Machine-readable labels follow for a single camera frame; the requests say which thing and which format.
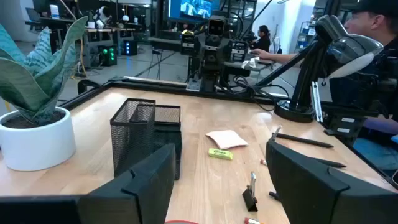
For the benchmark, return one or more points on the yellow-green eraser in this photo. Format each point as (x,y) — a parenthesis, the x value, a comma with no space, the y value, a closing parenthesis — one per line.
(220,154)

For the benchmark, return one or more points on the blue-lit computer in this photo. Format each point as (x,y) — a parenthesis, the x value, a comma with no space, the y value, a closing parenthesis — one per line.
(130,48)

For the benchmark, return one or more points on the silver aluminium bar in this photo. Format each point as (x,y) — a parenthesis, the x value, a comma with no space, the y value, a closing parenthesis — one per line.
(317,102)

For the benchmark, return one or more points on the black mesh desk organizer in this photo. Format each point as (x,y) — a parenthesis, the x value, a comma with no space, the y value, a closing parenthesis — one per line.
(133,133)

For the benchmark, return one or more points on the snake plant in white pot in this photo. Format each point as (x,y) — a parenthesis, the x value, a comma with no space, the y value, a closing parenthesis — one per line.
(37,146)

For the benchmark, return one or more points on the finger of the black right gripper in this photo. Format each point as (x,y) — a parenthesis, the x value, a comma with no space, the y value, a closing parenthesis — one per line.
(188,45)
(240,51)

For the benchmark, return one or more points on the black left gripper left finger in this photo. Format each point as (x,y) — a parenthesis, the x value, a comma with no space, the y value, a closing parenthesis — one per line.
(149,186)

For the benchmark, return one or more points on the person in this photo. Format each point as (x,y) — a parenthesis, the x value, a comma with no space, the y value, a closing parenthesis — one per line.
(263,42)
(373,21)

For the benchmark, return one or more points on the blue display screen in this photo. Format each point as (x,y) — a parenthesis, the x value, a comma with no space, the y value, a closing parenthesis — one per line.
(192,9)

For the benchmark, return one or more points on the white cloth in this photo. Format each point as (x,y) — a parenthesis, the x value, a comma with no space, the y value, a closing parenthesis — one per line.
(250,63)

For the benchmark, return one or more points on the black pen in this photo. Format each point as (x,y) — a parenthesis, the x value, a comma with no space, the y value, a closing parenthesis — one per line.
(273,195)
(304,140)

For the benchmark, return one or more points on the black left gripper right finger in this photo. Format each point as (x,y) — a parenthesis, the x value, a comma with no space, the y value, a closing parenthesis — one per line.
(311,193)

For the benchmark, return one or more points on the black desk lamp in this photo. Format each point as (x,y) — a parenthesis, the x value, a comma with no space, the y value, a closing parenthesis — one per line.
(348,46)

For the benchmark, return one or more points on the green-lit computer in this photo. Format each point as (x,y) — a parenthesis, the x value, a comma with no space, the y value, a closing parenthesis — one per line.
(108,56)

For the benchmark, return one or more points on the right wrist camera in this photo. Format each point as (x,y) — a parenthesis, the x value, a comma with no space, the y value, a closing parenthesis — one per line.
(216,27)

